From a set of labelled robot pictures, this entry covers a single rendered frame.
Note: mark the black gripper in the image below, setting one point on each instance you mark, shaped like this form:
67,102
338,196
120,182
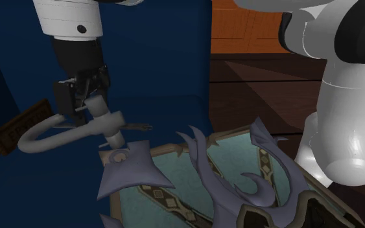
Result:
76,58

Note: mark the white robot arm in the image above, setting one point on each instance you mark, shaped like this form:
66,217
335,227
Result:
343,126

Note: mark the brown key tag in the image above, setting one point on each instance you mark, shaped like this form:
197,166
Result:
17,129

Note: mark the blue sofa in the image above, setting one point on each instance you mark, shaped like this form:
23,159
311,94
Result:
157,47

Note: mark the teal patterned robot stand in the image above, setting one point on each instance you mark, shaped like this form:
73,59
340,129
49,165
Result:
182,180

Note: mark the orange wooden cabinet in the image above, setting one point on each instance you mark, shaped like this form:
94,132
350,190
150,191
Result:
242,28

